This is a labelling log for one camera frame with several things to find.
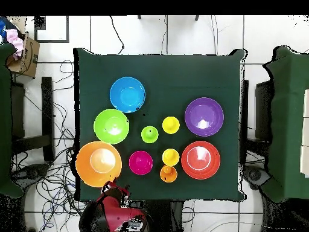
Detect large orange bowl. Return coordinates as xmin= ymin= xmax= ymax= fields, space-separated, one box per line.
xmin=75 ymin=141 xmax=123 ymax=189

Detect small pink bowl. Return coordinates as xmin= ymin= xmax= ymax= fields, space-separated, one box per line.
xmin=128 ymin=150 xmax=154 ymax=176

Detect yellow cup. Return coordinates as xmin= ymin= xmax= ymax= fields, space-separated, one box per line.
xmin=162 ymin=116 xmax=180 ymax=135
xmin=162 ymin=148 xmax=180 ymax=167

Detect white box stack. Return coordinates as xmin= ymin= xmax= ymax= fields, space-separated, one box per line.
xmin=299 ymin=89 xmax=309 ymax=178

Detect orange cup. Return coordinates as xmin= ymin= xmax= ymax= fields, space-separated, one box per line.
xmin=159 ymin=164 xmax=178 ymax=184

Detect green bowl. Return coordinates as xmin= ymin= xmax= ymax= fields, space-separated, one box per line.
xmin=93 ymin=108 xmax=130 ymax=145

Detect green cup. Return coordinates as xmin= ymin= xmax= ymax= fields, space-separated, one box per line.
xmin=141 ymin=125 xmax=159 ymax=144

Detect blue bowl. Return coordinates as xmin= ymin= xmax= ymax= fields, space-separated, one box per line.
xmin=109 ymin=76 xmax=146 ymax=114

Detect red bowl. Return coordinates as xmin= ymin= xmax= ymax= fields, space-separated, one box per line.
xmin=180 ymin=140 xmax=221 ymax=180

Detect purple bowl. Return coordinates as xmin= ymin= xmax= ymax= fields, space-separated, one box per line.
xmin=184 ymin=97 xmax=225 ymax=138

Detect green cloth covered table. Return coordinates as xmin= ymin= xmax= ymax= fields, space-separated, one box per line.
xmin=0 ymin=43 xmax=24 ymax=199
xmin=263 ymin=45 xmax=309 ymax=202

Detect dark green tablecloth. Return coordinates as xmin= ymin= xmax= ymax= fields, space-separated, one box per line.
xmin=73 ymin=48 xmax=247 ymax=202

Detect cardboard box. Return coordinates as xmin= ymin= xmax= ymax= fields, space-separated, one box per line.
xmin=5 ymin=36 xmax=40 ymax=79

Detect black framed white board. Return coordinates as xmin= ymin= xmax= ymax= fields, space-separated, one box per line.
xmin=34 ymin=16 xmax=70 ymax=44

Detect pink cloth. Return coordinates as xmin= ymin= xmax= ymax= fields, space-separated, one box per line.
xmin=5 ymin=28 xmax=25 ymax=60

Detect tangled black cables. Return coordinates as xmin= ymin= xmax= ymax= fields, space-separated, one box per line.
xmin=11 ymin=60 xmax=81 ymax=232

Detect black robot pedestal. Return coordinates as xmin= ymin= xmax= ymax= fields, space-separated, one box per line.
xmin=144 ymin=200 xmax=184 ymax=232

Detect black bench frame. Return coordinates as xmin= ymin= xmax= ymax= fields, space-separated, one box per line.
xmin=10 ymin=76 xmax=55 ymax=163

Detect black floor cable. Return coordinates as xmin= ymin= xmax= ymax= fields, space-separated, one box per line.
xmin=109 ymin=16 xmax=125 ymax=55

